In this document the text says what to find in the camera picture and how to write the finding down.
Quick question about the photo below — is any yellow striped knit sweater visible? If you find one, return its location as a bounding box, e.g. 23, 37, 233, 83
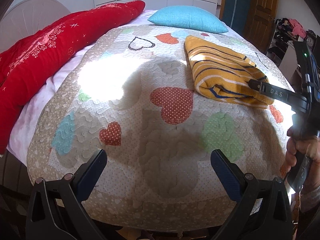
184, 35, 274, 109

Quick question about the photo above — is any pink clothes pile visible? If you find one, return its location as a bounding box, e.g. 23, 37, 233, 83
289, 18, 306, 38

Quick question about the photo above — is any right hand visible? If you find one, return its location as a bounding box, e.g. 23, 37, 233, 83
284, 127, 320, 194

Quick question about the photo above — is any white shelving unit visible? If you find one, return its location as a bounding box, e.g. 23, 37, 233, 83
266, 18, 303, 83

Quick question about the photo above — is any round dark clock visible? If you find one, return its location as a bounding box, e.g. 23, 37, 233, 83
304, 29, 317, 50

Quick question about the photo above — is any white bed sheet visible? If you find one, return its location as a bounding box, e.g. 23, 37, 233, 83
1, 9, 156, 166

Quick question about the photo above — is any brown wooden door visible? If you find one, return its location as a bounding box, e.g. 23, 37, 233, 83
243, 0, 278, 54

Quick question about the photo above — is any heart patchwork quilt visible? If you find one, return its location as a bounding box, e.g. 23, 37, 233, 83
27, 25, 292, 232

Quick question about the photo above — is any red patterned blanket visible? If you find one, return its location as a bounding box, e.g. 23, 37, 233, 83
1, 0, 145, 154

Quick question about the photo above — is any turquoise knit pillow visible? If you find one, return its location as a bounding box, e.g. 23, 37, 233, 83
148, 5, 228, 34

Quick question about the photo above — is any white round headboard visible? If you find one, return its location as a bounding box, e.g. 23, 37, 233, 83
1, 0, 71, 52

